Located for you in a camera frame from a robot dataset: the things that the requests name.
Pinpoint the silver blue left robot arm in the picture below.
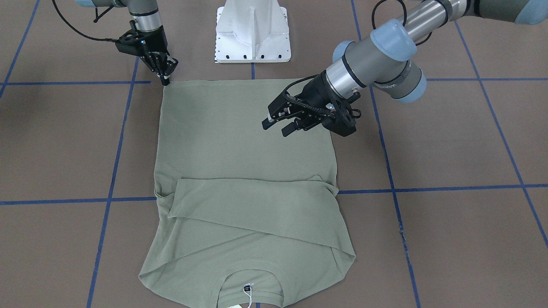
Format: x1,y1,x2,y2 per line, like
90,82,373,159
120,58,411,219
262,0,547,136

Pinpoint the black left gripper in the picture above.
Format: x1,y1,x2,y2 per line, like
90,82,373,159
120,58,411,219
262,72,362,137

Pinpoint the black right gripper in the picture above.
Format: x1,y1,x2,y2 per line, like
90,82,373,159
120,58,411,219
115,21,178,86

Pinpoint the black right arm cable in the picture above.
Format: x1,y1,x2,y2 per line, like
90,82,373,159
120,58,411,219
51,0,137,43

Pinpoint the white paper hang tag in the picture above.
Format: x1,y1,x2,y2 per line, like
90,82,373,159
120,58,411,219
232,282,255,308

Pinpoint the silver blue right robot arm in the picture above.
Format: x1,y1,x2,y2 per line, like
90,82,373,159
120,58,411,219
76,0,178,86

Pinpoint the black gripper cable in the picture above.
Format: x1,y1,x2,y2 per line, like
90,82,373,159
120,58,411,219
372,0,433,47

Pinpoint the olive green long-sleeve shirt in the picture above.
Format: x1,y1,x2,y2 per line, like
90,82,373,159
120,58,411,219
139,79,356,308

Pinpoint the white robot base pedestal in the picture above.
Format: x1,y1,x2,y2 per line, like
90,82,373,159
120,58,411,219
214,0,292,64

